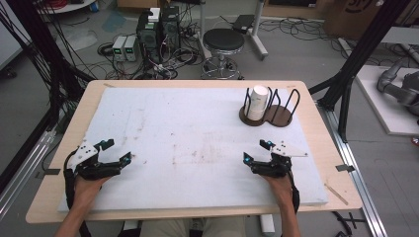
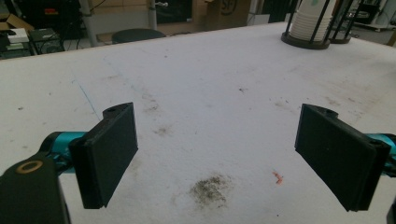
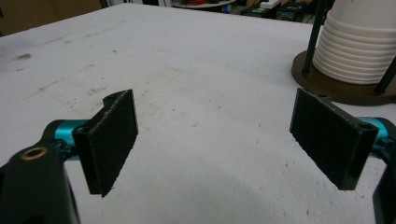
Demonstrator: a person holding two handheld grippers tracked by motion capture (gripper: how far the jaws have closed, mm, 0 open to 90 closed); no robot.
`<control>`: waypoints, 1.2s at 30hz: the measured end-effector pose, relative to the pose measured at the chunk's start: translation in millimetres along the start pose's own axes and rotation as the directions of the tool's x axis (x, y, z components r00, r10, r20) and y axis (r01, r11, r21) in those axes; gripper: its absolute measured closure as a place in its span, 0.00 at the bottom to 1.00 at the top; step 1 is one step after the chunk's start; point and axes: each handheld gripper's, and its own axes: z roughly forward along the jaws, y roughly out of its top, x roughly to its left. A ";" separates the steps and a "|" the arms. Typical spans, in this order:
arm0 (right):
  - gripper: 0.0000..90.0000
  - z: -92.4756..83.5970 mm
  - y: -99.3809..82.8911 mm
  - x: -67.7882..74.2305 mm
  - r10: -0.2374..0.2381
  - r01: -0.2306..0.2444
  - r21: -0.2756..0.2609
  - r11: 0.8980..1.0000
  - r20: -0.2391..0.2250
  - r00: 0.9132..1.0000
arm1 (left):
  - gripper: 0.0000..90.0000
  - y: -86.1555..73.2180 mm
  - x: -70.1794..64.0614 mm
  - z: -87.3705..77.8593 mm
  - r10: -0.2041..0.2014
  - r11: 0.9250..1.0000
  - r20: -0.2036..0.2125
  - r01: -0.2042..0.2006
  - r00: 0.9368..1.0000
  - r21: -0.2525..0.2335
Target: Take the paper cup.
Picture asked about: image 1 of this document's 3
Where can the white metal stand leg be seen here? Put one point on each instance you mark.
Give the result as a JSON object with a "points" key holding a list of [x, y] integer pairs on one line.
{"points": [[258, 33]]}

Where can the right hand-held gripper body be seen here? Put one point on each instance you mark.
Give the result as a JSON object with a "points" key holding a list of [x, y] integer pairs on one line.
{"points": [[276, 166]]}

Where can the person's right hand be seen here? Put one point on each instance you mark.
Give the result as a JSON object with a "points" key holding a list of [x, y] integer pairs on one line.
{"points": [[283, 189]]}

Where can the brown cardboard box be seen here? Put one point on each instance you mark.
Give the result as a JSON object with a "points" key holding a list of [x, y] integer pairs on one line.
{"points": [[355, 16]]}

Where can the white round table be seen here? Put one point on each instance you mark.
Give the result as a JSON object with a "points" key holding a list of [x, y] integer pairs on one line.
{"points": [[69, 7]]}

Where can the black tape piece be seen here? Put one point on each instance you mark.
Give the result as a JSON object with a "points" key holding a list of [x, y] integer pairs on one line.
{"points": [[345, 168], [49, 172]]}

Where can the white platform board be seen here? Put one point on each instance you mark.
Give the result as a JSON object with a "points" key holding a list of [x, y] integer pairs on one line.
{"points": [[385, 112]]}

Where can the black flat device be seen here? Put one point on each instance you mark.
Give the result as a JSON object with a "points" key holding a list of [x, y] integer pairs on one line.
{"points": [[243, 23]]}

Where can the black round stool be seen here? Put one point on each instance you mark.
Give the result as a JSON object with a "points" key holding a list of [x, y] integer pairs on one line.
{"points": [[223, 39]]}

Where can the white box on computer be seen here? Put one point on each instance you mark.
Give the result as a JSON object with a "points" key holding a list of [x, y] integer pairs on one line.
{"points": [[154, 15]]}

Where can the stack of white paper cups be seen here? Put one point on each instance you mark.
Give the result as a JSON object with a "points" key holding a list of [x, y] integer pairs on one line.
{"points": [[257, 102]]}

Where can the black computer tower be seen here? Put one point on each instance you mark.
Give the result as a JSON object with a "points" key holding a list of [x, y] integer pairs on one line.
{"points": [[170, 31], [148, 39]]}

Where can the white foam mat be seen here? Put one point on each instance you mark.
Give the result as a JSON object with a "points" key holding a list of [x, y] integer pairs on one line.
{"points": [[184, 131]]}

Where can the black metal frame post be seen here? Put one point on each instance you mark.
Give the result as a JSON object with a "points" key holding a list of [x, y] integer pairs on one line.
{"points": [[359, 56]]}

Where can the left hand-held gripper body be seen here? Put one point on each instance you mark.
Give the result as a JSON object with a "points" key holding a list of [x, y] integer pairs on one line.
{"points": [[86, 154]]}

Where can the aluminium floor rail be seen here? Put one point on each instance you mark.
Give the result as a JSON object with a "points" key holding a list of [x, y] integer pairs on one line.
{"points": [[354, 184], [24, 176]]}

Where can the grey bench power supply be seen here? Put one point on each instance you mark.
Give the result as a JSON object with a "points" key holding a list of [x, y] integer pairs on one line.
{"points": [[119, 48], [130, 48]]}

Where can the person's beige pants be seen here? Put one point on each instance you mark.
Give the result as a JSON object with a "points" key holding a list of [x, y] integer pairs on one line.
{"points": [[164, 228]]}

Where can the person's left hand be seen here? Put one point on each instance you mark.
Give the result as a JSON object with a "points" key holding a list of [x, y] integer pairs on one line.
{"points": [[85, 192]]}

